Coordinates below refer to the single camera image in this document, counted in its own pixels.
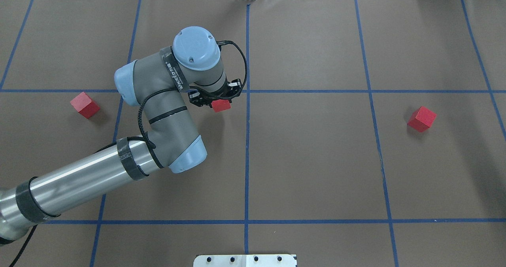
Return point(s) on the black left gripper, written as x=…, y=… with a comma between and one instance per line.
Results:
x=200, y=99

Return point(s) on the red block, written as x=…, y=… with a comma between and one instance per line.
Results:
x=422, y=119
x=85, y=105
x=220, y=105

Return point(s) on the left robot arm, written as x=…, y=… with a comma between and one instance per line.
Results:
x=168, y=135

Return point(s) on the white mounting base plate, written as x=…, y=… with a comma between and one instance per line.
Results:
x=246, y=260

